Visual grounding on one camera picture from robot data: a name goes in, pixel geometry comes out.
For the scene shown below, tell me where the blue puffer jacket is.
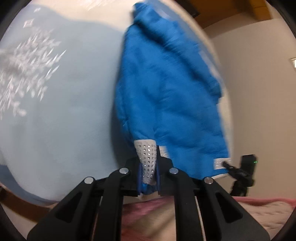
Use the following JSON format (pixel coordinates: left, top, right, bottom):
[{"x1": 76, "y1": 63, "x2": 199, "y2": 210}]
[{"x1": 115, "y1": 1, "x2": 231, "y2": 195}]

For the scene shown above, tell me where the pink quilted blanket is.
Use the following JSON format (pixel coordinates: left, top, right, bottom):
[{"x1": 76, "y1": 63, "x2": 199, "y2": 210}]
[{"x1": 120, "y1": 195, "x2": 296, "y2": 241}]

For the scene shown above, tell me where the blue white patterned bedsheet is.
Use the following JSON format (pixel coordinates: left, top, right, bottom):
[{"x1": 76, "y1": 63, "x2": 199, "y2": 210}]
[{"x1": 1, "y1": 1, "x2": 134, "y2": 205}]

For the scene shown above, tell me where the wooden wardrobe cabinet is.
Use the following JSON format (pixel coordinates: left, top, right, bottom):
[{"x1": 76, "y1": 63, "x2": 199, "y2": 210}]
[{"x1": 177, "y1": 0, "x2": 272, "y2": 29}]

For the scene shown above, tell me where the black camera on tripod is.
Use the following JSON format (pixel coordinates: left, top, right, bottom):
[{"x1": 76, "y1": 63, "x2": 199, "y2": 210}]
[{"x1": 222, "y1": 154, "x2": 257, "y2": 197}]

